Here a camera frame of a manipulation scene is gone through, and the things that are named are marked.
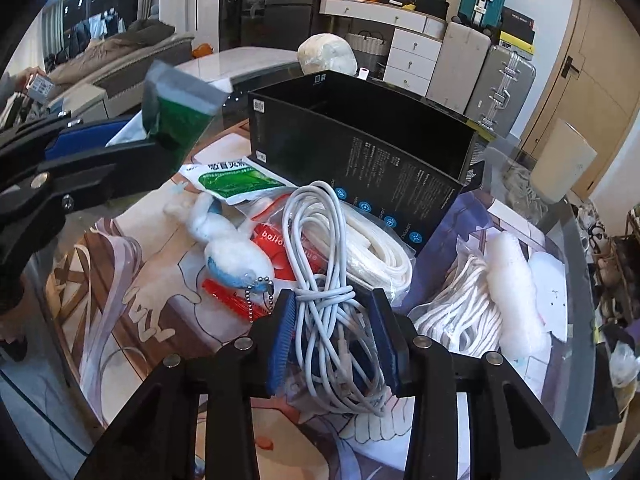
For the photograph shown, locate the white marble coffee table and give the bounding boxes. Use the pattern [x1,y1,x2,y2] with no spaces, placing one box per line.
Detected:
[177,47,299,84]

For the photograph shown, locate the cream cylindrical trash bin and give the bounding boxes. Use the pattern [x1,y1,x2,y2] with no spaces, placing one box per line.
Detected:
[529,118,597,204]

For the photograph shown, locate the beige suitcase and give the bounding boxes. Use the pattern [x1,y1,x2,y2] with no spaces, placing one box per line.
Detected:
[426,22,491,115]

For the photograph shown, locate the grey sofa bed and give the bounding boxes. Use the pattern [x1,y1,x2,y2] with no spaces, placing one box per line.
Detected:
[46,18,194,119]

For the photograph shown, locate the wooden door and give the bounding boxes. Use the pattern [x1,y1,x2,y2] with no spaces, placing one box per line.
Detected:
[521,0,639,198]

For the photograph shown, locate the white rope bundle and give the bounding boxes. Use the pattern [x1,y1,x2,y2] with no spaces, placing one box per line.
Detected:
[412,251,504,359]

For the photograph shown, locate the white charging cable bundle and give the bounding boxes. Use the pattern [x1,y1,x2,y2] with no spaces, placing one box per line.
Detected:
[281,180,396,417]

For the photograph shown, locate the stacked black yellow boxes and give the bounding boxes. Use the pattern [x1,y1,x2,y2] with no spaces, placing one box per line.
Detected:
[499,6,535,58]

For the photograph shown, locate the red balloon glue packet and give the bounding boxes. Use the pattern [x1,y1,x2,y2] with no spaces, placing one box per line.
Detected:
[202,194,296,323]

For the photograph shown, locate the white wrapped bundle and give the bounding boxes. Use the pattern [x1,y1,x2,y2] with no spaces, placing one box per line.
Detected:
[297,32,358,76]

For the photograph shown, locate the white plush doll keychain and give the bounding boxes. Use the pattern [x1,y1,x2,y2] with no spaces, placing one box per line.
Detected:
[164,183,274,311]

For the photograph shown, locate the green white medicine sachet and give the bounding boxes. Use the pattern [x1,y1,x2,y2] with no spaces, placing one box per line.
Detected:
[142,61,232,172]

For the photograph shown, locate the white drawer desk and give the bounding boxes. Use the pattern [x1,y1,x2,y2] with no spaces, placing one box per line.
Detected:
[320,0,447,96]

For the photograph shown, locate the bagged cream strap roll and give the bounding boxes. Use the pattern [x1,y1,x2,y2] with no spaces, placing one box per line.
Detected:
[299,199,416,304]

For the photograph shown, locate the black cardboard box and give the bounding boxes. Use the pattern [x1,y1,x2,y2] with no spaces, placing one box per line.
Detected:
[247,70,476,250]

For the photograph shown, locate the white foam piece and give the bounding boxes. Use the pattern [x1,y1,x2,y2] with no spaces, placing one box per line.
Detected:
[486,232,547,360]

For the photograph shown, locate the anime print table mat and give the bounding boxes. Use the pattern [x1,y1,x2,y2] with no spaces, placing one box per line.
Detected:
[44,129,572,480]

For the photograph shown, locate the silver suitcase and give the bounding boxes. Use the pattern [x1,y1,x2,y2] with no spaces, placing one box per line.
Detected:
[465,46,536,138]

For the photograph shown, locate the woven laundry basket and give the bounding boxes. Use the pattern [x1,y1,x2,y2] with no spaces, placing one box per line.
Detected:
[345,30,390,72]

